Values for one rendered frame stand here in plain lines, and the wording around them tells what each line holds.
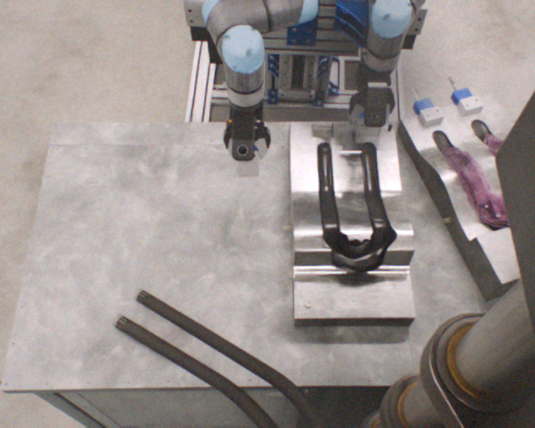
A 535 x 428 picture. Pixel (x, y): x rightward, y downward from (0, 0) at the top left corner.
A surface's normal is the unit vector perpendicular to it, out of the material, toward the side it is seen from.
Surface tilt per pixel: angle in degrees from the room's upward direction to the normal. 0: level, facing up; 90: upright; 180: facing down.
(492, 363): 90
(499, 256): 0
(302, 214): 28
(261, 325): 0
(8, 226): 0
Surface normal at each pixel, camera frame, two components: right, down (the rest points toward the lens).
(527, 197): -1.00, 0.00
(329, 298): 0.00, -0.47
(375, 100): 0.03, 0.07
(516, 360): -0.54, 0.74
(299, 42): -0.05, 0.88
